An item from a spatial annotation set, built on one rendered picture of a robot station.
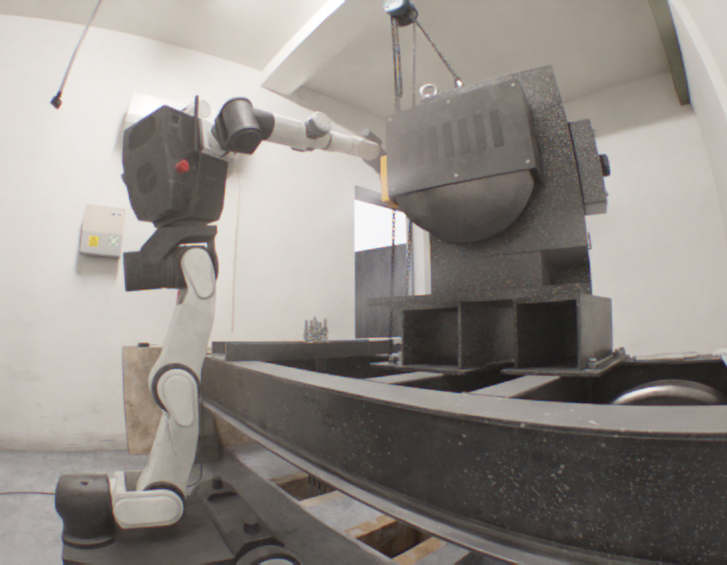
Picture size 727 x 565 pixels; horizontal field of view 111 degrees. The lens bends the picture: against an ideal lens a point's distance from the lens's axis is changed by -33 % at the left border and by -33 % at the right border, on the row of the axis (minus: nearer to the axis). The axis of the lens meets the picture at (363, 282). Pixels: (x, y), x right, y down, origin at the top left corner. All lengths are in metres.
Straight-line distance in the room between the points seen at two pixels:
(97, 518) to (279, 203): 2.41
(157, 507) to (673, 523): 1.12
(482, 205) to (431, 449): 0.63
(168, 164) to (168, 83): 1.99
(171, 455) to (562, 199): 1.31
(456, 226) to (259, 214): 1.96
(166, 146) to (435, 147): 0.76
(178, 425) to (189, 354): 0.20
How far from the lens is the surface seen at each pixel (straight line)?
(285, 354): 1.61
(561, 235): 1.09
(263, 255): 2.74
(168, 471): 1.15
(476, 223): 1.02
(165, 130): 1.06
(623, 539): 0.65
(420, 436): 0.77
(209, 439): 2.26
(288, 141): 1.17
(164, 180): 1.04
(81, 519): 1.18
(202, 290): 1.05
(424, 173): 1.12
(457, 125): 1.14
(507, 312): 1.33
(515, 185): 1.02
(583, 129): 1.21
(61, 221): 2.53
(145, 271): 1.07
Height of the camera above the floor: 0.80
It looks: 7 degrees up
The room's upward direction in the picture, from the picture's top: straight up
